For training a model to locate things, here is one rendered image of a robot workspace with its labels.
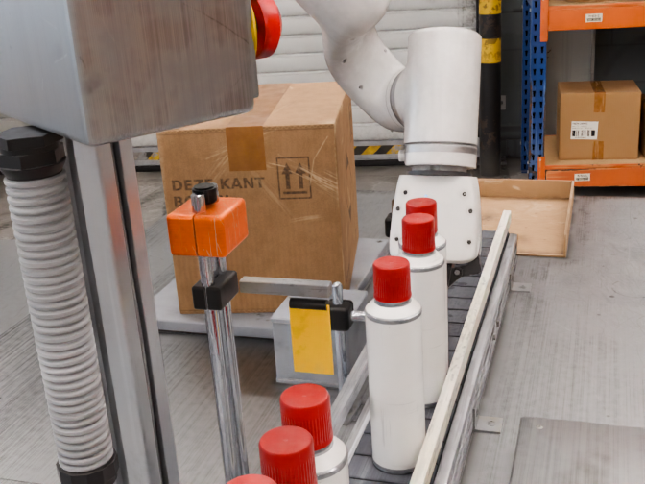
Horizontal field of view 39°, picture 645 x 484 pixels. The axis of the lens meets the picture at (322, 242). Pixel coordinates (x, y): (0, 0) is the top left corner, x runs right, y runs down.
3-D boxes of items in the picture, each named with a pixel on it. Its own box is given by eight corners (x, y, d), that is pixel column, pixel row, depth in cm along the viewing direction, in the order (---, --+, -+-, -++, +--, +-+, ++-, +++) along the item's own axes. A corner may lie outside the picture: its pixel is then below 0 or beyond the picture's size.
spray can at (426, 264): (442, 411, 94) (439, 227, 87) (394, 406, 96) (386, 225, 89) (450, 386, 99) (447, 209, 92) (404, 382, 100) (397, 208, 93)
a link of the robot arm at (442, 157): (393, 142, 101) (392, 169, 101) (471, 143, 98) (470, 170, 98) (408, 149, 109) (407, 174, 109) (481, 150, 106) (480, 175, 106)
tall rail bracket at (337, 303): (391, 423, 102) (384, 290, 96) (329, 417, 104) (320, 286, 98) (396, 409, 105) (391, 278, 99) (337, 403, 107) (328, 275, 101)
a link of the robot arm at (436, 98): (385, 145, 106) (433, 140, 98) (390, 33, 106) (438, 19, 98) (441, 151, 110) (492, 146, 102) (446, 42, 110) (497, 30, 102)
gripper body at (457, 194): (389, 161, 102) (385, 260, 102) (480, 162, 99) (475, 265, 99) (402, 166, 109) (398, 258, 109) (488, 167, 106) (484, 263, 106)
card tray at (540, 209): (565, 257, 145) (566, 234, 143) (407, 251, 152) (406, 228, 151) (573, 200, 171) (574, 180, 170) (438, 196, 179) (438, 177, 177)
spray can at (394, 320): (420, 478, 83) (414, 274, 76) (367, 471, 85) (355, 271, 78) (431, 447, 88) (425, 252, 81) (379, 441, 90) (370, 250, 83)
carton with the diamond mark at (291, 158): (346, 312, 126) (334, 122, 117) (179, 315, 129) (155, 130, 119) (359, 237, 154) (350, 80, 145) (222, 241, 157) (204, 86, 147)
